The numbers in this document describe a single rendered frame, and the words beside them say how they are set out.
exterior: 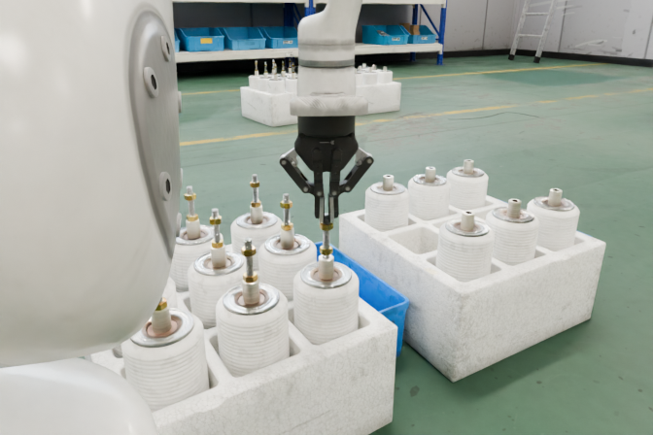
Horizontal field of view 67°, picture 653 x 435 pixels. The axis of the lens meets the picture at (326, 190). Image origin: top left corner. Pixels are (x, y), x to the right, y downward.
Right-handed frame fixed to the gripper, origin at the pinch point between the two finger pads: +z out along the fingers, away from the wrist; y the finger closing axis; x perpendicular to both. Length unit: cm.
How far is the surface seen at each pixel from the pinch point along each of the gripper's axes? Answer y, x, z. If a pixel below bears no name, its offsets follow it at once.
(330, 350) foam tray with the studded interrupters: -0.2, 7.7, 17.7
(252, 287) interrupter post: 10.0, 6.9, 8.3
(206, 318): 17.8, 0.0, 17.4
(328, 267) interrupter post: -0.3, 1.0, 8.8
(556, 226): -46, -22, 13
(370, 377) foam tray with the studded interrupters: -6.2, 5.2, 24.7
